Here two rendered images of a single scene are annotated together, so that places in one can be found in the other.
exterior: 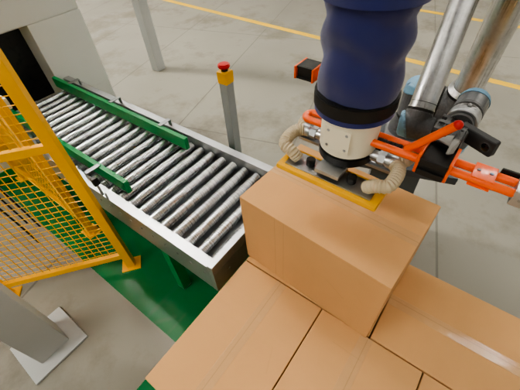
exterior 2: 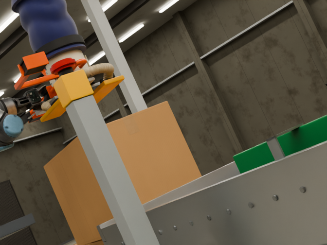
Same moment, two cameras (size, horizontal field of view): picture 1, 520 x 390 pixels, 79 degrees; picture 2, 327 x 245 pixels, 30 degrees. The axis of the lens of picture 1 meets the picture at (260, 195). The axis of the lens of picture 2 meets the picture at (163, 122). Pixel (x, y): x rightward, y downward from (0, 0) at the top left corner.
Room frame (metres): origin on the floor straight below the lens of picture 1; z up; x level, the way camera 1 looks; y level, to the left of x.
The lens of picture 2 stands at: (3.15, 0.79, 0.66)
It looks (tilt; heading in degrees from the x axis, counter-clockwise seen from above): 5 degrees up; 198
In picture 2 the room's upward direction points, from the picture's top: 25 degrees counter-clockwise
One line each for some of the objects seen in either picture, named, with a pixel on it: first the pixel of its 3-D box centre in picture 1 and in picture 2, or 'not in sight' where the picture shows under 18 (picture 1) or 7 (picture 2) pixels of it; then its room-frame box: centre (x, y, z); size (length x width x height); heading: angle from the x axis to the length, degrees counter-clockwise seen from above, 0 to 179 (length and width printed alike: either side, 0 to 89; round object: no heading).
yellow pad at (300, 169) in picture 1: (330, 172); (98, 90); (0.71, -0.22, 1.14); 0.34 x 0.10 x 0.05; 49
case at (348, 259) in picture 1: (330, 234); (119, 178); (0.76, -0.28, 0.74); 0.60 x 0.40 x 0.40; 47
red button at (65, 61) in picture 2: (224, 66); (64, 69); (1.74, 0.15, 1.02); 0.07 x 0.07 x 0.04
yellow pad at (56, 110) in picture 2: not in sight; (60, 102); (0.85, -0.35, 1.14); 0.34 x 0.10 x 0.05; 49
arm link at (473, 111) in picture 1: (462, 119); (9, 107); (0.78, -0.62, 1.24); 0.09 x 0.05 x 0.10; 48
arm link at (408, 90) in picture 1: (420, 97); not in sight; (1.32, -0.80, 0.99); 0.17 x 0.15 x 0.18; 56
